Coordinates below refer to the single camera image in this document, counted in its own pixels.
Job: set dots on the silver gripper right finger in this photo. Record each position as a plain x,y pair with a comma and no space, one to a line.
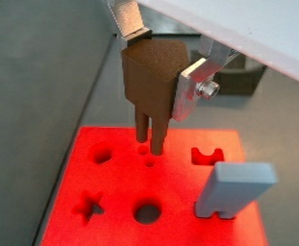
195,83

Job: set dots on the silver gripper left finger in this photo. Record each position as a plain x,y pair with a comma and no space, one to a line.
127,16

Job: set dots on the brown three prong object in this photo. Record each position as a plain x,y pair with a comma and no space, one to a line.
152,63

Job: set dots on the black curved fixture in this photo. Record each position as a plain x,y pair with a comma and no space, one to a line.
236,79

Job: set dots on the grey block peg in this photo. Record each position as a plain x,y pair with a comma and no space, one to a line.
233,185

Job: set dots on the red shape sorter block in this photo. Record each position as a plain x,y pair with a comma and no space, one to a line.
125,198

